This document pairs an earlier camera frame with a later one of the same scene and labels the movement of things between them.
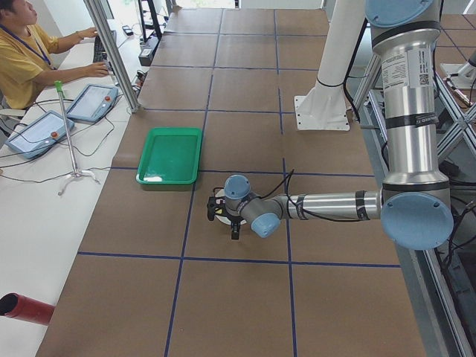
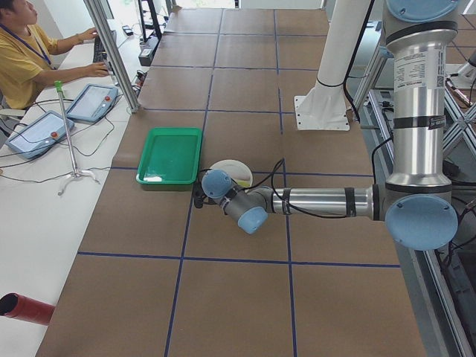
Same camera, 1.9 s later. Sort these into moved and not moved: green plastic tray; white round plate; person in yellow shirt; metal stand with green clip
Moved: white round plate
Not moved: green plastic tray; person in yellow shirt; metal stand with green clip
